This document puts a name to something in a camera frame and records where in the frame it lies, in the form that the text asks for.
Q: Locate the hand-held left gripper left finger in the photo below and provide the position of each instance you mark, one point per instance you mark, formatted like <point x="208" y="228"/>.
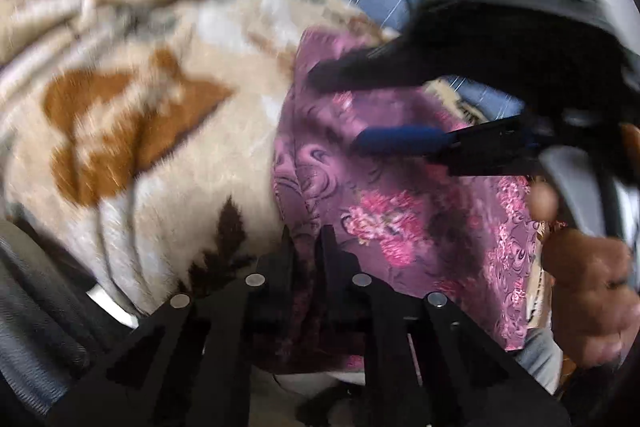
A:
<point x="225" y="347"/>

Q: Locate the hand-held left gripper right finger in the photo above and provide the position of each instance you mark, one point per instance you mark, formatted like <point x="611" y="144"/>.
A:
<point x="395" y="347"/>

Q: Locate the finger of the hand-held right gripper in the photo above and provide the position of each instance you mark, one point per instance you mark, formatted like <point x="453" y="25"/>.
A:
<point x="380" y="64"/>
<point x="400" y="139"/>

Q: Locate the purple floral shirt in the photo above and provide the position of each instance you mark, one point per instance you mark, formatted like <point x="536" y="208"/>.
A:
<point x="400" y="227"/>

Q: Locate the person's right hand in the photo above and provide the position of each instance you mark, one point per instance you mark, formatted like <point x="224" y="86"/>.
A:
<point x="585" y="287"/>

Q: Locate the blue denim jeans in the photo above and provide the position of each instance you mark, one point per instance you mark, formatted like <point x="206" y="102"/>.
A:
<point x="35" y="307"/>

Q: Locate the beige leaf print blanket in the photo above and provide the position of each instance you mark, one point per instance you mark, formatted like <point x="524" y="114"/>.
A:
<point x="150" y="72"/>

